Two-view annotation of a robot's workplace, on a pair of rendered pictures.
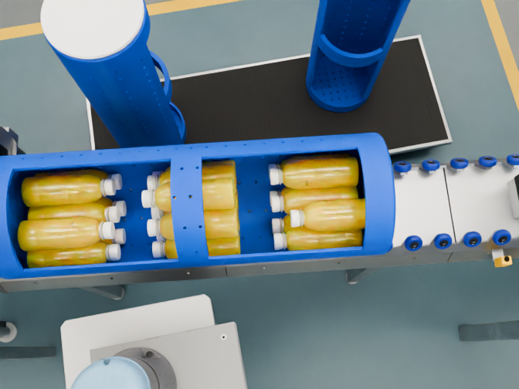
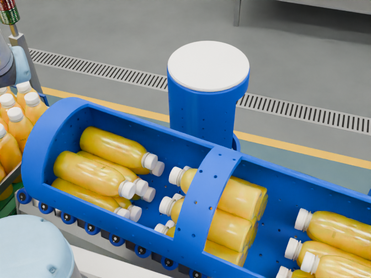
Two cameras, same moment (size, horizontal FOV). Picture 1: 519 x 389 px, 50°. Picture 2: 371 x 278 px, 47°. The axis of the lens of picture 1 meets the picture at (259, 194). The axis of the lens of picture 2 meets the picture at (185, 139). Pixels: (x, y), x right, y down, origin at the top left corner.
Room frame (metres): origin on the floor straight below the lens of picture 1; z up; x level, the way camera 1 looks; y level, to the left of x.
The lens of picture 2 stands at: (-0.19, -0.08, 1.92)
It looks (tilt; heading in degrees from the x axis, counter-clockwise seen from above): 47 degrees down; 30
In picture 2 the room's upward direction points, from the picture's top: 1 degrees counter-clockwise
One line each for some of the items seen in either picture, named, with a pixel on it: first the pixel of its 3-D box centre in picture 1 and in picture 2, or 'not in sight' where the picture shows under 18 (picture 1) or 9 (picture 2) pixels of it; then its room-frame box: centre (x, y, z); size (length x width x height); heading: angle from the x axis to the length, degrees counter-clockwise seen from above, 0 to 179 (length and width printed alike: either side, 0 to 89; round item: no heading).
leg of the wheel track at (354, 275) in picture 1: (365, 266); not in sight; (0.29, -0.39, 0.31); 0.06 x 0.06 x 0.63; 4
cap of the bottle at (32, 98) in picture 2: not in sight; (31, 98); (0.40, 0.79, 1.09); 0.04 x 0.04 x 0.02
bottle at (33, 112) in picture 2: not in sight; (40, 122); (0.40, 0.79, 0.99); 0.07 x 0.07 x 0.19
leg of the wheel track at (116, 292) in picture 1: (96, 284); not in sight; (0.22, 0.59, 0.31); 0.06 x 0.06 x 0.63; 4
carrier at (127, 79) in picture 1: (129, 86); (205, 151); (0.87, 0.45, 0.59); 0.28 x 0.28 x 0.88
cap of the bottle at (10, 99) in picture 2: not in sight; (6, 100); (0.36, 0.85, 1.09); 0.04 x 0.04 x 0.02
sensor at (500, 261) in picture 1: (500, 251); not in sight; (0.24, -0.62, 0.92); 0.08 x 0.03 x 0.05; 4
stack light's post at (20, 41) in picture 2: not in sight; (53, 143); (0.62, 1.07, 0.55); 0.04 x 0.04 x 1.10; 4
